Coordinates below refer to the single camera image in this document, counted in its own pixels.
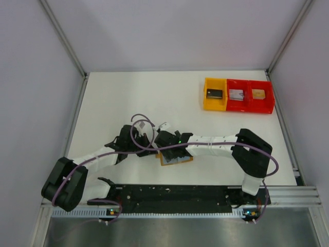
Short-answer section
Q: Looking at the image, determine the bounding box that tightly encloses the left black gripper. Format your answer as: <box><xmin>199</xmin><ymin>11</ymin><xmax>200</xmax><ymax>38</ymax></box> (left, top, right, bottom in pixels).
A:
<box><xmin>127</xmin><ymin>133</ymin><xmax>157</xmax><ymax>157</ymax></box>

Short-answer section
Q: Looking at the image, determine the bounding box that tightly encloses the yellow leather card holder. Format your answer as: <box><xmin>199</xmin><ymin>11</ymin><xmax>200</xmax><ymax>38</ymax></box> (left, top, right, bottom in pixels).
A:
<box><xmin>155</xmin><ymin>152</ymin><xmax>193</xmax><ymax>166</ymax></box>

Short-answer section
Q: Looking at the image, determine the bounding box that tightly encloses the silver card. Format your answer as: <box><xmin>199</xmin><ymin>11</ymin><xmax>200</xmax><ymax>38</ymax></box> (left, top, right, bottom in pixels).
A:
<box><xmin>229</xmin><ymin>89</ymin><xmax>244</xmax><ymax>101</ymax></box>

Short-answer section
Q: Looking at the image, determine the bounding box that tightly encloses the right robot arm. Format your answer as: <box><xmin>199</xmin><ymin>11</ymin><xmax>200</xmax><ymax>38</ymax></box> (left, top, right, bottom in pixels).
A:
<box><xmin>154</xmin><ymin>129</ymin><xmax>272</xmax><ymax>204</ymax></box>

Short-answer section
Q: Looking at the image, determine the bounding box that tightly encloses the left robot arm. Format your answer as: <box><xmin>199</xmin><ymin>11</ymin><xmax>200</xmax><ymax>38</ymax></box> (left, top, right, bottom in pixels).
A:
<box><xmin>41</xmin><ymin>125</ymin><xmax>156</xmax><ymax>211</ymax></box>

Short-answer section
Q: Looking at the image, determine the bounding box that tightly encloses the black card in bin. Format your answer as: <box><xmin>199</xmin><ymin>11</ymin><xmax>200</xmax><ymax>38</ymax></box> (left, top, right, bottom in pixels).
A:
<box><xmin>206</xmin><ymin>89</ymin><xmax>223</xmax><ymax>99</ymax></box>

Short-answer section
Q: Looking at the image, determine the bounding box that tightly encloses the gold card in bin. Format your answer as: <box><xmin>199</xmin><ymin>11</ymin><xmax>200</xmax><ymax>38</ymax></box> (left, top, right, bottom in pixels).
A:
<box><xmin>252</xmin><ymin>89</ymin><xmax>266</xmax><ymax>100</ymax></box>

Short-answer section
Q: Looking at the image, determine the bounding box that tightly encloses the yellow plastic bin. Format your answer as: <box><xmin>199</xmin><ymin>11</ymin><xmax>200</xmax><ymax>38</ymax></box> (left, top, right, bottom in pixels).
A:
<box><xmin>203</xmin><ymin>78</ymin><xmax>228</xmax><ymax>111</ymax></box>

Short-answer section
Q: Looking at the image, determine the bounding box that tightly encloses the middle red plastic bin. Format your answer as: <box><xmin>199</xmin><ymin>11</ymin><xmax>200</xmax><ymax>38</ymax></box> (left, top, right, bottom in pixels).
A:
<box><xmin>227</xmin><ymin>79</ymin><xmax>251</xmax><ymax>112</ymax></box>

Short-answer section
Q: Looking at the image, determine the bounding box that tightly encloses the red plastic bin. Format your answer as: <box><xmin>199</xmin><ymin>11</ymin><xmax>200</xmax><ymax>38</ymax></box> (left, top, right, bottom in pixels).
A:
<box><xmin>248</xmin><ymin>80</ymin><xmax>275</xmax><ymax>114</ymax></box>
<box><xmin>227</xmin><ymin>79</ymin><xmax>251</xmax><ymax>112</ymax></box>

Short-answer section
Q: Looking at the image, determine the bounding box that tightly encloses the right red plastic bin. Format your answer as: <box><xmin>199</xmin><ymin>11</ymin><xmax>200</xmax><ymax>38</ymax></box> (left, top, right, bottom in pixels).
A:
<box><xmin>248</xmin><ymin>80</ymin><xmax>275</xmax><ymax>114</ymax></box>

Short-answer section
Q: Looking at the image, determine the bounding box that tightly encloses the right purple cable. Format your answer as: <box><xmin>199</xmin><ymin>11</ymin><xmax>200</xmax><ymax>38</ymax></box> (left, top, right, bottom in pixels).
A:
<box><xmin>151</xmin><ymin>120</ymin><xmax>280</xmax><ymax>178</ymax></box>

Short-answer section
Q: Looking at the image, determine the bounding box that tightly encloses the purple cable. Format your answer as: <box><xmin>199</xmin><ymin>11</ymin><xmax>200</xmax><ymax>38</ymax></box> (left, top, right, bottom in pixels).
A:
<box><xmin>151</xmin><ymin>120</ymin><xmax>280</xmax><ymax>178</ymax></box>
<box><xmin>51</xmin><ymin>113</ymin><xmax>157</xmax><ymax>207</ymax></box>

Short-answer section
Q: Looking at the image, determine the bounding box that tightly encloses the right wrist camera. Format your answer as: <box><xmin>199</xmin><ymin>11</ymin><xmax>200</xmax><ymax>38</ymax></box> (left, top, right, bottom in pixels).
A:
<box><xmin>158</xmin><ymin>122</ymin><xmax>174</xmax><ymax>134</ymax></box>

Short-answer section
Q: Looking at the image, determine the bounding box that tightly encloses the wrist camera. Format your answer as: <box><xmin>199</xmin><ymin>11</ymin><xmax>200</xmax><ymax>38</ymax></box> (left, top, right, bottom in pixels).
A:
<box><xmin>135</xmin><ymin>120</ymin><xmax>145</xmax><ymax>133</ymax></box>
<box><xmin>158</xmin><ymin>122</ymin><xmax>174</xmax><ymax>134</ymax></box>

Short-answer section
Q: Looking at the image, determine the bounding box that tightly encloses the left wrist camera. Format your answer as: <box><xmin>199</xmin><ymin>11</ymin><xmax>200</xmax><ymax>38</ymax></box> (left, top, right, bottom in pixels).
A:
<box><xmin>135</xmin><ymin>120</ymin><xmax>145</xmax><ymax>133</ymax></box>

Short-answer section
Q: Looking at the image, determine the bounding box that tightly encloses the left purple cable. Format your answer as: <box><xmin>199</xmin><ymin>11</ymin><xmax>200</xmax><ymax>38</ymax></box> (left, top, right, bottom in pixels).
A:
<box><xmin>51</xmin><ymin>113</ymin><xmax>157</xmax><ymax>207</ymax></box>

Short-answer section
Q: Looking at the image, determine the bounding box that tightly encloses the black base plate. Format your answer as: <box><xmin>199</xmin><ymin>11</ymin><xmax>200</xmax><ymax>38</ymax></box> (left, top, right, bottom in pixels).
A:
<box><xmin>87</xmin><ymin>183</ymin><xmax>260</xmax><ymax>214</ymax></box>

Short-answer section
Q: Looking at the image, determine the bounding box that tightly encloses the grey slotted cable duct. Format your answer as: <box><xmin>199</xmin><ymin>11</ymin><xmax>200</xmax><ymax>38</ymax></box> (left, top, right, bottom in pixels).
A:
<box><xmin>52</xmin><ymin>207</ymin><xmax>256</xmax><ymax>219</ymax></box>

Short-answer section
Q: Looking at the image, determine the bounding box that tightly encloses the aluminium frame rail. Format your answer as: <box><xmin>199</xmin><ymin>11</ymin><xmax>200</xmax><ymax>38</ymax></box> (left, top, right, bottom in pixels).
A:
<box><xmin>41</xmin><ymin>186</ymin><xmax>322</xmax><ymax>206</ymax></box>

